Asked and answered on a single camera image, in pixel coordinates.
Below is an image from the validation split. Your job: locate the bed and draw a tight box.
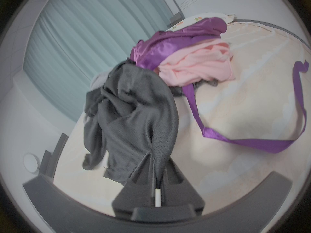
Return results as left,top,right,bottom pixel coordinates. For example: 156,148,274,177
52,0,311,218

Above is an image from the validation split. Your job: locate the blue-green curtain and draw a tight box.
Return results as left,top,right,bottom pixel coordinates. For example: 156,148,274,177
23,0,174,122

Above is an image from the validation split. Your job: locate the black T-shirt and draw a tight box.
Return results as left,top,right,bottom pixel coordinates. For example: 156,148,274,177
82,58,179,186

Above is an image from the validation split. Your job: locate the pink garment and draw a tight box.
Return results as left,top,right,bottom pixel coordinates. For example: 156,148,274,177
158,38,236,87

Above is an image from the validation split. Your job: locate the grey garment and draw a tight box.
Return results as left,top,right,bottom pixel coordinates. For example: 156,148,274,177
89,71,111,93

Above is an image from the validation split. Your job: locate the black glossy garment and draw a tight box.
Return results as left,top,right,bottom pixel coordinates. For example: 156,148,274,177
170,80,218,96

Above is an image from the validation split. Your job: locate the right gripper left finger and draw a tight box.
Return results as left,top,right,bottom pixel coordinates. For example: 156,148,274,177
112,153,156,217

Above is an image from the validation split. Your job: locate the white printed pillow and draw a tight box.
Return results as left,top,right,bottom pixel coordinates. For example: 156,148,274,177
165,14,237,32

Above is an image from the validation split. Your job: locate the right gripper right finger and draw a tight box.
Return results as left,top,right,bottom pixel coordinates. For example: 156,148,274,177
157,158,206,216

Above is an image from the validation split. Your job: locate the grey bedside table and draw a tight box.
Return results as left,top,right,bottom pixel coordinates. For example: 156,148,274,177
170,12,183,25

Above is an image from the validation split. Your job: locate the purple satin garment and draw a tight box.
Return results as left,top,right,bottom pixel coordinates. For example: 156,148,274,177
130,17,309,154

